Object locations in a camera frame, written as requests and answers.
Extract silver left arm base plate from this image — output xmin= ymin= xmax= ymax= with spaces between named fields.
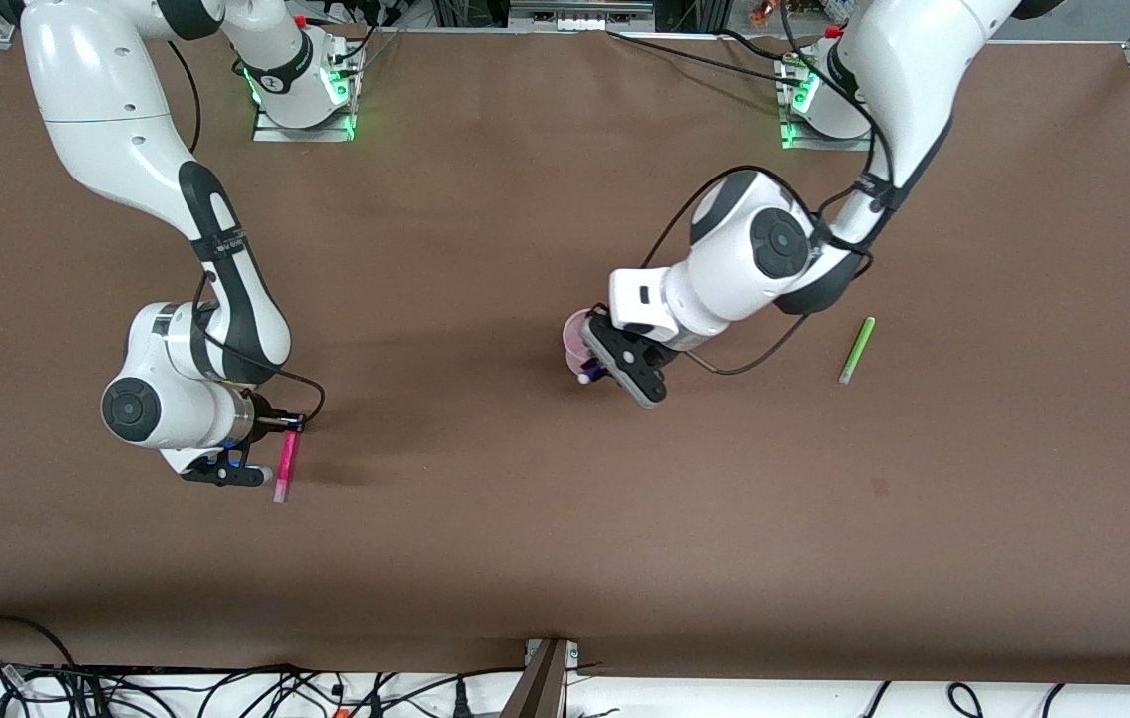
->
xmin=780 ymin=108 xmax=875 ymax=154

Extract grey device with ports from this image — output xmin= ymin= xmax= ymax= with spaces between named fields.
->
xmin=509 ymin=0 xmax=657 ymax=31

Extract pink cup holder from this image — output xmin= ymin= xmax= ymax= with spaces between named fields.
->
xmin=563 ymin=308 xmax=611 ymax=380

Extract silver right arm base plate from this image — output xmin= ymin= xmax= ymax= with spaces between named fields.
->
xmin=252 ymin=98 xmax=358 ymax=144

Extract black cable across table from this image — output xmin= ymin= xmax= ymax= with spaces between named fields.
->
xmin=606 ymin=29 xmax=797 ymax=77

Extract green marker pen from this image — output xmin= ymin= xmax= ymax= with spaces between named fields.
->
xmin=838 ymin=316 xmax=877 ymax=386

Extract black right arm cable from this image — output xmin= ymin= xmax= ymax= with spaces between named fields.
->
xmin=166 ymin=40 xmax=328 ymax=436

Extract pink marker pen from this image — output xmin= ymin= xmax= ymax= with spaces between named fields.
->
xmin=272 ymin=429 xmax=302 ymax=504

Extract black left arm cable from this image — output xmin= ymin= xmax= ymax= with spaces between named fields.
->
xmin=639 ymin=0 xmax=925 ymax=379

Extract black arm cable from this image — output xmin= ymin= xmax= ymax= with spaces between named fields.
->
xmin=166 ymin=40 xmax=328 ymax=436
xmin=639 ymin=0 xmax=925 ymax=379

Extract metal bracket with post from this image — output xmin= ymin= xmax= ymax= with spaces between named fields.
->
xmin=503 ymin=638 xmax=581 ymax=718

